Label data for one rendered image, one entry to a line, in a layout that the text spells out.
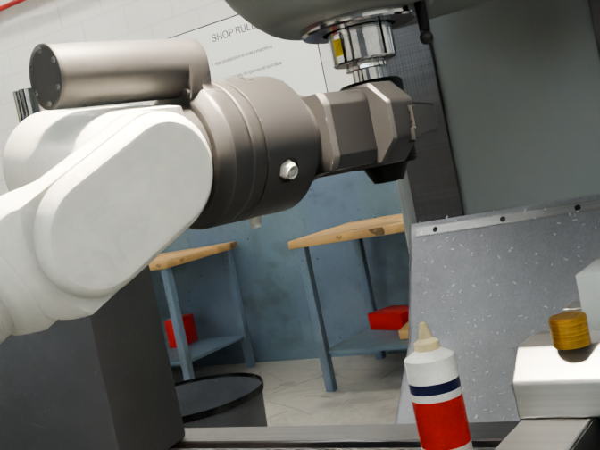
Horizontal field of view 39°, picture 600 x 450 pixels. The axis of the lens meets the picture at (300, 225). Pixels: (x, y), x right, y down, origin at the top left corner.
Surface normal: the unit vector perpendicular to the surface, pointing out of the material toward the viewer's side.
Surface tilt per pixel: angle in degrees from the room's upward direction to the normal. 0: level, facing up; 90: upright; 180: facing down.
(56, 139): 53
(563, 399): 90
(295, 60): 90
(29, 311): 134
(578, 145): 90
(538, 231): 63
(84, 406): 90
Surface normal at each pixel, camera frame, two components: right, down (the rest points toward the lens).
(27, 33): -0.51, 0.15
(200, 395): 0.00, -0.01
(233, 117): 0.55, -0.47
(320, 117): -0.71, 0.18
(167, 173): 0.70, 0.10
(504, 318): -0.56, -0.31
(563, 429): -0.20, -0.98
